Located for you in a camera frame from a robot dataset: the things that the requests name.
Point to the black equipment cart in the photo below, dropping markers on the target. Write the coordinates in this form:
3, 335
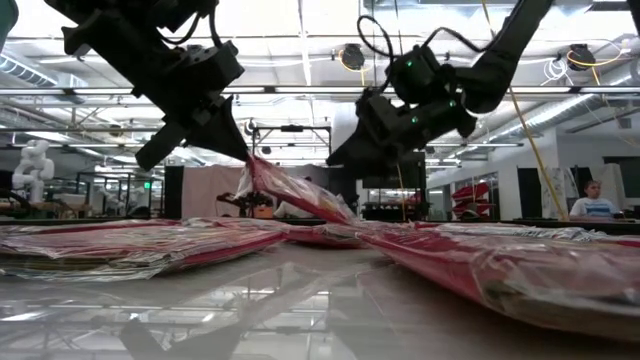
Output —
395, 210

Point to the black distant robot arm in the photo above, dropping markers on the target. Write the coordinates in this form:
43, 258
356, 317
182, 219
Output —
230, 200

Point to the red popcorn bag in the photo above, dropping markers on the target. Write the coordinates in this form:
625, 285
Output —
500, 270
125, 247
235, 223
400, 225
295, 192
631, 243
325, 237
525, 231

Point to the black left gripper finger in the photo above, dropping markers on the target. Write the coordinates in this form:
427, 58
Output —
215, 137
222, 120

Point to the black gantry frame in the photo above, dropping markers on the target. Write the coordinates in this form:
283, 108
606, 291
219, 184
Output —
291, 128

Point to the black table frame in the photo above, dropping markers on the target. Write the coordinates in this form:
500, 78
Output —
50, 221

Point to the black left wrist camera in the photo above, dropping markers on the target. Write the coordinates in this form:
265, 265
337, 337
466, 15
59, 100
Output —
222, 65

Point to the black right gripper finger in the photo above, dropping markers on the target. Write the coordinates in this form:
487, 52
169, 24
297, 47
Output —
365, 155
352, 145

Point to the silver ventilation duct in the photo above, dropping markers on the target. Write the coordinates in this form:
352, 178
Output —
565, 112

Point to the person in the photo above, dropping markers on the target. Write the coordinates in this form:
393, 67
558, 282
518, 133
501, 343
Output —
594, 205

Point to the black monitor screen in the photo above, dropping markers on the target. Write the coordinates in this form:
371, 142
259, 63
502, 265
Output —
410, 172

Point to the white humanoid robot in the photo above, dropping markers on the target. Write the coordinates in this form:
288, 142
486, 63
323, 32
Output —
32, 170

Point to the long ceiling light bar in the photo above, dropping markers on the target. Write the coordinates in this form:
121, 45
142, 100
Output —
300, 90

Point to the pink fabric backdrop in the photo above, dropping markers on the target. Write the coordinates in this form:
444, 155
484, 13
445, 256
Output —
210, 192

